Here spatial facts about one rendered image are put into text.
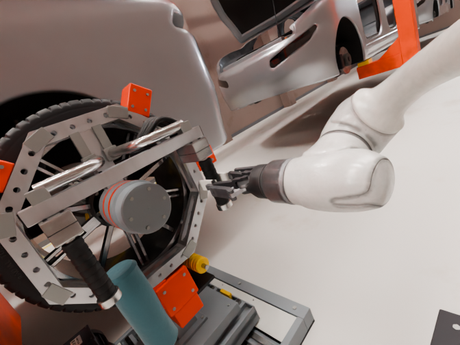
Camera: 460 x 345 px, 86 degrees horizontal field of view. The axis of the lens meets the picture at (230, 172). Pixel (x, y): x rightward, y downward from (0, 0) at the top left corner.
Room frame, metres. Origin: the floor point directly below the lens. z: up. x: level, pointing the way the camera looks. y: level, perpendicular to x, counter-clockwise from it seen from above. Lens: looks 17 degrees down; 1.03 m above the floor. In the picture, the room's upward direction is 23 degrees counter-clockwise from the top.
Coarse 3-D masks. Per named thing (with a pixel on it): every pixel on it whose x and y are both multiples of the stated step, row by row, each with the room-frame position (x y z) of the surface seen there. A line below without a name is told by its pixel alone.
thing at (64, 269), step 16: (112, 128) 0.83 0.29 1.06; (160, 160) 0.91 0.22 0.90; (144, 176) 0.86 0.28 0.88; (160, 176) 1.04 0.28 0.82; (176, 176) 0.94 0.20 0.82; (96, 192) 0.76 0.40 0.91; (80, 208) 0.72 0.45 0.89; (96, 208) 0.78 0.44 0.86; (176, 208) 0.92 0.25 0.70; (96, 224) 0.73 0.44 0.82; (176, 224) 0.87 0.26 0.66; (32, 240) 0.76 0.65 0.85; (128, 240) 0.77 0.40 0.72; (144, 240) 0.94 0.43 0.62; (160, 240) 0.87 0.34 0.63; (48, 256) 0.65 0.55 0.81; (64, 256) 0.66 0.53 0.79; (128, 256) 0.87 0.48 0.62; (144, 256) 0.78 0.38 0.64; (160, 256) 0.79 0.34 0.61; (64, 272) 0.65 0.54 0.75
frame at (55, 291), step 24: (72, 120) 0.69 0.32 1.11; (96, 120) 0.72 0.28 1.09; (120, 120) 0.77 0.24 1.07; (144, 120) 0.80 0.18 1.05; (24, 144) 0.62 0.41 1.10; (48, 144) 0.65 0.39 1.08; (24, 168) 0.61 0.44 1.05; (192, 168) 0.85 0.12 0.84; (24, 192) 0.59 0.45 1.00; (192, 192) 0.87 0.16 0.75; (0, 216) 0.55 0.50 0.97; (192, 216) 0.81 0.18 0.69; (0, 240) 0.54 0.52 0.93; (24, 240) 0.56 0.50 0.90; (192, 240) 0.78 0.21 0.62; (24, 264) 0.54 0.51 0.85; (168, 264) 0.71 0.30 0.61; (48, 288) 0.54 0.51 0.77; (72, 288) 0.57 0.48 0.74
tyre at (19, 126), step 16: (48, 112) 0.74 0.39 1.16; (64, 112) 0.76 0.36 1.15; (80, 112) 0.79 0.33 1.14; (16, 128) 0.70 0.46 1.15; (32, 128) 0.71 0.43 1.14; (0, 144) 0.67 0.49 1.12; (16, 144) 0.68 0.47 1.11; (16, 160) 0.67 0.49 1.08; (176, 240) 0.83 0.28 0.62; (0, 256) 0.58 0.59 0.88; (0, 272) 0.57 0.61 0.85; (16, 272) 0.59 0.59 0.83; (16, 288) 0.58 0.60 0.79; (32, 288) 0.59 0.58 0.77; (32, 304) 0.59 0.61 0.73; (48, 304) 0.59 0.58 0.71; (64, 304) 0.61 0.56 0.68; (80, 304) 0.63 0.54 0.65; (96, 304) 0.64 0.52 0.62
